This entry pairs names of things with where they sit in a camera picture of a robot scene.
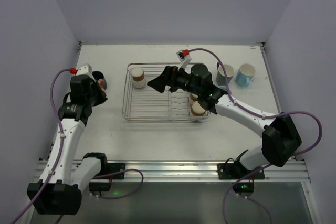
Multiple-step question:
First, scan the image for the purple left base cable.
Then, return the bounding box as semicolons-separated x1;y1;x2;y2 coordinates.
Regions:
90;168;144;200

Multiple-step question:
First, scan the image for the light blue mug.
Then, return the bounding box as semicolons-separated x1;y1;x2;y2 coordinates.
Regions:
235;63;256;87

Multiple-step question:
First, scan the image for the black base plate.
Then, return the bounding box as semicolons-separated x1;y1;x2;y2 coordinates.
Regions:
217;158;256;180
95;163;126;180

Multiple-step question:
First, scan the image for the pale blue grey cup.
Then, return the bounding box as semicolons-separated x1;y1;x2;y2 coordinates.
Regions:
219;86;227;91

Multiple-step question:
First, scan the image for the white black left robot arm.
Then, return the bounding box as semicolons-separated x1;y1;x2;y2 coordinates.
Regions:
27;73;107;215

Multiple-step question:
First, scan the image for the dark blue mug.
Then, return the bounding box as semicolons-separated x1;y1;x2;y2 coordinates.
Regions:
92;71;105;81

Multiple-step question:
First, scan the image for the left controller box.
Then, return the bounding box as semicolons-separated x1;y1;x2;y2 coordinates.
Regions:
89;182;111;193

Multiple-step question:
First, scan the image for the pink dotted mug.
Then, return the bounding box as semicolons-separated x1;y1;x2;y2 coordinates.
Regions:
97;79;107;100

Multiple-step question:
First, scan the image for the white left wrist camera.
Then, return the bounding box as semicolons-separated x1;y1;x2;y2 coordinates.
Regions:
75;63;94;79

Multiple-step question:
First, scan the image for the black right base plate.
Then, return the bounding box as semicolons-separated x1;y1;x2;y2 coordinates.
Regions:
217;158;256;180

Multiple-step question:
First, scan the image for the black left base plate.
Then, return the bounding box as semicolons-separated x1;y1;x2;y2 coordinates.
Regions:
95;163;126;180

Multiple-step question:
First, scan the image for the aluminium mounting rail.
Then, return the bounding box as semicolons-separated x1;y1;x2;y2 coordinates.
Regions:
36;159;310;182

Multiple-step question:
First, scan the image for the cream brown cup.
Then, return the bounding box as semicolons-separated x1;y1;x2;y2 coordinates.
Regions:
188;93;198;104
190;101;206;117
130;67;146;89

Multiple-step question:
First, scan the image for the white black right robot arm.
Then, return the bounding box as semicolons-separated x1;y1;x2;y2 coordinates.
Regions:
148;64;302;174

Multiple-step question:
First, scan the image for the controller box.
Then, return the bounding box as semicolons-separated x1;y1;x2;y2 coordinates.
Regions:
233;183;255;197
89;182;111;193

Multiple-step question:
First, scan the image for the chrome wire dish rack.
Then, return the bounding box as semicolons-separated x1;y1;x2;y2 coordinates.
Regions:
122;62;211;122

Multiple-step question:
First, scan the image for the dark teal grey mug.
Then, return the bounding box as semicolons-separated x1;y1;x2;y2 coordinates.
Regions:
216;62;235;86

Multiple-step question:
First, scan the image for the right controller box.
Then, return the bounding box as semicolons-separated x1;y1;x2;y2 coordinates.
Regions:
233;183;255;197

